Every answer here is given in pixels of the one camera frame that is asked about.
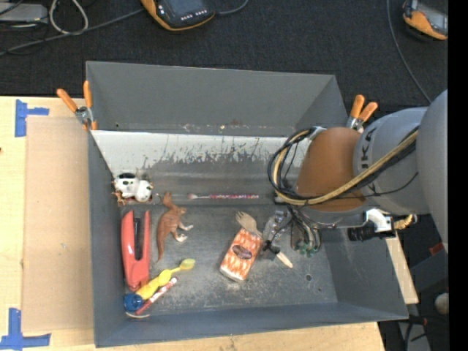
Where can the orange patterned box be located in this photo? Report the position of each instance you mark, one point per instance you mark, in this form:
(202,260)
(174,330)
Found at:
(240,254)

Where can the pink patterned spoon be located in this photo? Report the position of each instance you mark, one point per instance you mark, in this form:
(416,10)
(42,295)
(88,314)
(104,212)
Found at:
(226,196)

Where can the grey metal bin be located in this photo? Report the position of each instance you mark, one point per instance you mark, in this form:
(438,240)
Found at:
(219,291)

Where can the brown toy dinosaur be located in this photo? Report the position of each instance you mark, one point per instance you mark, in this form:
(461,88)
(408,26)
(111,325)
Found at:
(167,225)

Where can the yellow toothbrush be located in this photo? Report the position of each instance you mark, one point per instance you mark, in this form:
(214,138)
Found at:
(161,278)

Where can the red and white toothbrush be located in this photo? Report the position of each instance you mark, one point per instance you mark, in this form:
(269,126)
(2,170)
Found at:
(161,293)

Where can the white spotted toy animal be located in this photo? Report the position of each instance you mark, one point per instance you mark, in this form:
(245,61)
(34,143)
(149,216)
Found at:
(131,188)

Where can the red stapler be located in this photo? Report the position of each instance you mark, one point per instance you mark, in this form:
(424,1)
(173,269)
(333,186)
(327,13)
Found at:
(128,254)

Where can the small brown toy animal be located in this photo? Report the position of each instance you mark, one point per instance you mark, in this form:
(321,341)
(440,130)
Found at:
(118,197)

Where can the blue ball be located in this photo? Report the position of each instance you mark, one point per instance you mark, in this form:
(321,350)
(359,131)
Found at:
(132,302)

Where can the brown cardboard board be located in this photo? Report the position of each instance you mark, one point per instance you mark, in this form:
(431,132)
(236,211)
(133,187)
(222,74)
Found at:
(55,214)

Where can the black cylinder on white bracket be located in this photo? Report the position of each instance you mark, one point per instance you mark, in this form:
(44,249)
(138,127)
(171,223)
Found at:
(369,229)

